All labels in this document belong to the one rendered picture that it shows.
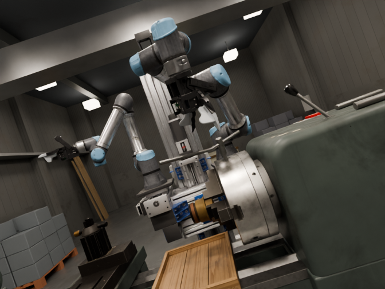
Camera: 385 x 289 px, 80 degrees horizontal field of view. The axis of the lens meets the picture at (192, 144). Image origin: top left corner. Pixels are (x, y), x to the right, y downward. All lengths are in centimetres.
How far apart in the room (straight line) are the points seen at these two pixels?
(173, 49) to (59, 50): 425
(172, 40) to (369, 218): 72
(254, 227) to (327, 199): 22
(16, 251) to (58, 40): 359
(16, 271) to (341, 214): 487
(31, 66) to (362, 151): 486
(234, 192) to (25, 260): 449
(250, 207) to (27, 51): 481
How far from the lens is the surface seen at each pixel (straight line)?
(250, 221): 76
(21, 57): 517
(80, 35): 484
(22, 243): 492
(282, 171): 68
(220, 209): 76
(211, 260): 98
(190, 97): 69
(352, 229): 78
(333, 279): 81
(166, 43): 71
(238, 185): 74
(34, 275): 500
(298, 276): 84
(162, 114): 163
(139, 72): 86
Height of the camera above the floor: 132
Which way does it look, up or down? 1 degrees up
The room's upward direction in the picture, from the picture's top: 20 degrees counter-clockwise
